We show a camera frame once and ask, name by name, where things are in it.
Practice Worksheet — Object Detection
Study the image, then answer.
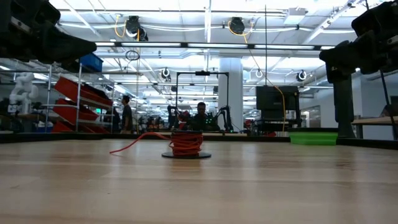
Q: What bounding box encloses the black ceiling cable reel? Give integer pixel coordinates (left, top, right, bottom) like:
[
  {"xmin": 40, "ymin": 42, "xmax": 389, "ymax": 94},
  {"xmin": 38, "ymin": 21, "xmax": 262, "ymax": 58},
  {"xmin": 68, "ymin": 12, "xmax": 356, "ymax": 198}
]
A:
[
  {"xmin": 228, "ymin": 17, "xmax": 246, "ymax": 35},
  {"xmin": 126, "ymin": 15, "xmax": 149, "ymax": 42}
]

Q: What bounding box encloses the wooden side table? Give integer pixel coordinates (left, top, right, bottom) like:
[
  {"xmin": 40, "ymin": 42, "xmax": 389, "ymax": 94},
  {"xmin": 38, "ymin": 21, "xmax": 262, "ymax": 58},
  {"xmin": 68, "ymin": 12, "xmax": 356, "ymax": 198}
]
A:
[{"xmin": 351, "ymin": 116, "xmax": 398, "ymax": 139}]

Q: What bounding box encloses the metal shelf rack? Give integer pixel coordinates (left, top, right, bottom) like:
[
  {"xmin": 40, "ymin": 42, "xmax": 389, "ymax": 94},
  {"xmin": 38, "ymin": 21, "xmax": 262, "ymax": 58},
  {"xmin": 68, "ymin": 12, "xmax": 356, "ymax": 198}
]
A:
[{"xmin": 43, "ymin": 63, "xmax": 116, "ymax": 133}]

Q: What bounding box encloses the blue plastic bin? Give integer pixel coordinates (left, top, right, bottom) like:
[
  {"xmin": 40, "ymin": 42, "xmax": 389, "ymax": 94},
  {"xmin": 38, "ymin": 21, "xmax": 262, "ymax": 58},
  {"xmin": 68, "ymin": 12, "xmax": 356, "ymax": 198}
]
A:
[{"xmin": 79, "ymin": 52, "xmax": 104, "ymax": 73}]

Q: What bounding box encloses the red shelf bin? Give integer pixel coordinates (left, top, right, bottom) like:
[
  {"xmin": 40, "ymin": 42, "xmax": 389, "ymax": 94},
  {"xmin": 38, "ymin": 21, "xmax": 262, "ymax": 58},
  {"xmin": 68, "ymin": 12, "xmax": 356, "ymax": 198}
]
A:
[
  {"xmin": 52, "ymin": 98, "xmax": 100, "ymax": 122},
  {"xmin": 54, "ymin": 76, "xmax": 113, "ymax": 110},
  {"xmin": 51, "ymin": 120, "xmax": 108, "ymax": 134}
]

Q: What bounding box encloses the long ceiling light bar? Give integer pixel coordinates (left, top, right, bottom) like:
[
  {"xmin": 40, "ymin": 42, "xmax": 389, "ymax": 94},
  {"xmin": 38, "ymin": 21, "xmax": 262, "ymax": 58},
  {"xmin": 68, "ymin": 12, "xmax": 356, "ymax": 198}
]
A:
[{"xmin": 95, "ymin": 42, "xmax": 335, "ymax": 50}]

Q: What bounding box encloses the thin black slanted strut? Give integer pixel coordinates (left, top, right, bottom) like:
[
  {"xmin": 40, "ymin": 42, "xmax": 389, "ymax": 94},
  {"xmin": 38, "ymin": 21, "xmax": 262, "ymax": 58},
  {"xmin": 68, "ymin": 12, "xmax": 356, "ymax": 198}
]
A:
[{"xmin": 379, "ymin": 70, "xmax": 398, "ymax": 139}]

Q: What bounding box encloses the black cord spool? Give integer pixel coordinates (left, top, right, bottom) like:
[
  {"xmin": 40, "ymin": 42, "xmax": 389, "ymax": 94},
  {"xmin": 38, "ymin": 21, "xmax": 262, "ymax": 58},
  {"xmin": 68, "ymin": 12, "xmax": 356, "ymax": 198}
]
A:
[{"xmin": 161, "ymin": 130, "xmax": 212, "ymax": 160}]

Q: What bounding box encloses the black table edge rail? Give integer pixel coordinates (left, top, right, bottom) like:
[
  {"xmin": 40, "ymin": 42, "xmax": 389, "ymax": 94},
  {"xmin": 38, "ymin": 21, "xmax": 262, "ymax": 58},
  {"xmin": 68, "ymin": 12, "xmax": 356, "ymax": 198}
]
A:
[{"xmin": 0, "ymin": 132, "xmax": 398, "ymax": 150}]

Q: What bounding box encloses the yellow hanging cable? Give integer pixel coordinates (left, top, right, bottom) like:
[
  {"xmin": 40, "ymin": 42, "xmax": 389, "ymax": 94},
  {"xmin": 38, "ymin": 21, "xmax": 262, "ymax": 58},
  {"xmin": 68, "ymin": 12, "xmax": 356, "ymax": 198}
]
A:
[{"xmin": 228, "ymin": 21, "xmax": 286, "ymax": 131}]

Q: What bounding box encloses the black upright frame post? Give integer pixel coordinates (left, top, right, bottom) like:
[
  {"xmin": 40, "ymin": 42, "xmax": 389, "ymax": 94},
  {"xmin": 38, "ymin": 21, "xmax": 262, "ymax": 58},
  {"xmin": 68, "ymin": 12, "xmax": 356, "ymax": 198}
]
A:
[{"xmin": 332, "ymin": 76, "xmax": 356, "ymax": 139}]

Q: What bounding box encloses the white building column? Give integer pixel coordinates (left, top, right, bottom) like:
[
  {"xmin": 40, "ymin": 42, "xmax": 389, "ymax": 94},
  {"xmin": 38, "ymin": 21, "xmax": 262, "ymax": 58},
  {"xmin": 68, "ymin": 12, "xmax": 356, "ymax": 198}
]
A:
[{"xmin": 218, "ymin": 57, "xmax": 244, "ymax": 131}]

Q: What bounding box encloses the green collapsible container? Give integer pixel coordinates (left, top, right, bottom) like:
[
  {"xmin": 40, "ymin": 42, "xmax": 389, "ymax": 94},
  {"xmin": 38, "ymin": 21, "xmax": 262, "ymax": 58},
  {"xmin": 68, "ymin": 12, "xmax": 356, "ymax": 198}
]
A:
[{"xmin": 289, "ymin": 131, "xmax": 339, "ymax": 146}]

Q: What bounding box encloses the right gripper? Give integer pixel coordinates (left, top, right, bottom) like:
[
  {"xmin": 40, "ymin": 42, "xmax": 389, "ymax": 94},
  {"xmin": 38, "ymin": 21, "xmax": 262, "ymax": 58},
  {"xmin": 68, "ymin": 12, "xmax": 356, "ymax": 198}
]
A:
[{"xmin": 319, "ymin": 30, "xmax": 398, "ymax": 84}]

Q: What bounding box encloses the black gantry frame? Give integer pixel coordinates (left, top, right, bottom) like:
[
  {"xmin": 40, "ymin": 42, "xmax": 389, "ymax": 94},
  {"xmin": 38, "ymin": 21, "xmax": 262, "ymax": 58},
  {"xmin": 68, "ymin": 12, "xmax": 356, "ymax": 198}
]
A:
[{"xmin": 175, "ymin": 70, "xmax": 230, "ymax": 131}]

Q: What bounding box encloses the person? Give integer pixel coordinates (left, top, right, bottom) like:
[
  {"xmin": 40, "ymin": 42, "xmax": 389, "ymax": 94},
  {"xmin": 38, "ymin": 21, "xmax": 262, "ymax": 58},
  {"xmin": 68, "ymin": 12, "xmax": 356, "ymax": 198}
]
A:
[
  {"xmin": 104, "ymin": 107, "xmax": 121, "ymax": 133},
  {"xmin": 186, "ymin": 101, "xmax": 221, "ymax": 131},
  {"xmin": 120, "ymin": 95, "xmax": 134, "ymax": 134}
]

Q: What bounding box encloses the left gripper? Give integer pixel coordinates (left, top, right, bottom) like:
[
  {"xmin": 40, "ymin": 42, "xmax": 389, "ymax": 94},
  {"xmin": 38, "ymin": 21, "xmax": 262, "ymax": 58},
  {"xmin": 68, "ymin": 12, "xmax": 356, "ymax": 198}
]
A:
[{"xmin": 0, "ymin": 17, "xmax": 98, "ymax": 65}]

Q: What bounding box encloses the black monitor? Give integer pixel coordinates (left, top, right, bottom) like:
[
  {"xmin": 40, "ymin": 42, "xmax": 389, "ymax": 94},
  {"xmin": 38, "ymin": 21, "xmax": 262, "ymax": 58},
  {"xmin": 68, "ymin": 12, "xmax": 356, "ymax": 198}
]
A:
[{"xmin": 256, "ymin": 85, "xmax": 301, "ymax": 121}]

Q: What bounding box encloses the thin black vertical pole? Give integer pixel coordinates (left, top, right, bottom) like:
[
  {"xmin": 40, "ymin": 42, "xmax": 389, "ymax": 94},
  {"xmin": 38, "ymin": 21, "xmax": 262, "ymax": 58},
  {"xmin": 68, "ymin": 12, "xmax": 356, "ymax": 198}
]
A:
[{"xmin": 264, "ymin": 4, "xmax": 268, "ymax": 86}]

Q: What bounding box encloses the red cord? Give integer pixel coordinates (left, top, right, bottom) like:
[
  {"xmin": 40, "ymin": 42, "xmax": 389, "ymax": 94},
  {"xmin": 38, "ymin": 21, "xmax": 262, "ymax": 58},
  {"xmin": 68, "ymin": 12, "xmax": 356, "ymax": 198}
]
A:
[{"xmin": 109, "ymin": 132, "xmax": 205, "ymax": 157}]

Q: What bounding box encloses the black hanging cable loop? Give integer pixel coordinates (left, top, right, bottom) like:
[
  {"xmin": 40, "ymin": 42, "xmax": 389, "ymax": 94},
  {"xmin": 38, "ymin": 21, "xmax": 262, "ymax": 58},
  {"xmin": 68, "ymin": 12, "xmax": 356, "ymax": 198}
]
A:
[{"xmin": 125, "ymin": 49, "xmax": 141, "ymax": 62}]

